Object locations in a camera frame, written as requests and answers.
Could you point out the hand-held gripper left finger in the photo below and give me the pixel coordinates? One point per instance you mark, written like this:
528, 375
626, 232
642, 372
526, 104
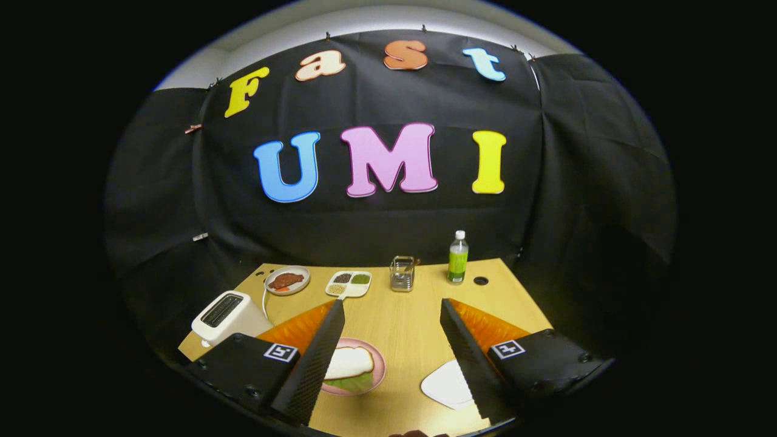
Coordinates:
315, 364

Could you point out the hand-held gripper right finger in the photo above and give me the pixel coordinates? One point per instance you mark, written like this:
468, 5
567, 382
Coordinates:
470, 364

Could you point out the toasted bread slice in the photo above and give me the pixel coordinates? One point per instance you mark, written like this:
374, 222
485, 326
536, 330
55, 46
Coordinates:
352, 363

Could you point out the green lettuce leaf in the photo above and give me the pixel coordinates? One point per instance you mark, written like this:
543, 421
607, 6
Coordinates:
358, 383

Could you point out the white flat plate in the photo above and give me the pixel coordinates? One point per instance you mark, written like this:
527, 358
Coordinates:
446, 385

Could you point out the pink round plate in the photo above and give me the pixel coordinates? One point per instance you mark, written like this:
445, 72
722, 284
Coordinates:
379, 364

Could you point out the white divided tray with beans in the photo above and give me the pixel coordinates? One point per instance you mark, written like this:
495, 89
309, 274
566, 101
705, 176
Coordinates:
358, 292

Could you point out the brown cooked meat piece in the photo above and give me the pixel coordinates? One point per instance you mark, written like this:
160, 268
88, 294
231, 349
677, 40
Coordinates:
285, 280

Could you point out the white toaster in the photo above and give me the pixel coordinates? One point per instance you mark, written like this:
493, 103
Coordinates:
237, 318

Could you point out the white round plate with meat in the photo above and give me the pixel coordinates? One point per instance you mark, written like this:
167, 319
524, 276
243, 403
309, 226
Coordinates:
303, 273

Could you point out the green label plastic bottle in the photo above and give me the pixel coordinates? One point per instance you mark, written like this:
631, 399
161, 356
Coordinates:
458, 261

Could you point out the black backdrop cloth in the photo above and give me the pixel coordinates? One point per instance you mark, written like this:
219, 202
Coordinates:
364, 230

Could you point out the white cloth clip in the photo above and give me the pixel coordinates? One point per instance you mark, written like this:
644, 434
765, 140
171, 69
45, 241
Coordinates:
200, 237

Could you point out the red cloth clip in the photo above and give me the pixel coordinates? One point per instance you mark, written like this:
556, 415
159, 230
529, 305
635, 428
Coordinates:
193, 128

